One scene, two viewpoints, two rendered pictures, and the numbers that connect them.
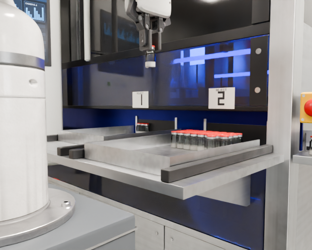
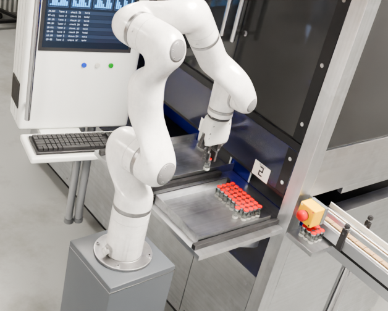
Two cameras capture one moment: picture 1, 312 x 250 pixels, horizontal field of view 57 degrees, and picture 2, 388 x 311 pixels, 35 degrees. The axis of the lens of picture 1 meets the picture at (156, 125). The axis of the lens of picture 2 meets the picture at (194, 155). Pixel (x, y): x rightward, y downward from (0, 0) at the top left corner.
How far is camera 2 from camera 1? 1.65 m
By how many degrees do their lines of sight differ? 25
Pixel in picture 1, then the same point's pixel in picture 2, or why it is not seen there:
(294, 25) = (312, 159)
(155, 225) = not seen: hidden behind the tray
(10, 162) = (135, 245)
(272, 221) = (265, 261)
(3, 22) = (143, 205)
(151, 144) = (200, 190)
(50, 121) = (119, 102)
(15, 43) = (145, 210)
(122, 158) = (176, 220)
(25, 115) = (143, 230)
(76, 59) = not seen: hidden behind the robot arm
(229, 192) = not seen: hidden behind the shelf
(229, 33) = (278, 132)
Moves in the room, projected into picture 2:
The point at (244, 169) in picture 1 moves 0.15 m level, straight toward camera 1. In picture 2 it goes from (241, 243) to (225, 265)
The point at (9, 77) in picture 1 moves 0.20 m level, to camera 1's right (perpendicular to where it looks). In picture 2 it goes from (141, 220) to (204, 237)
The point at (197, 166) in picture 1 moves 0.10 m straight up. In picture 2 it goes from (212, 242) to (219, 218)
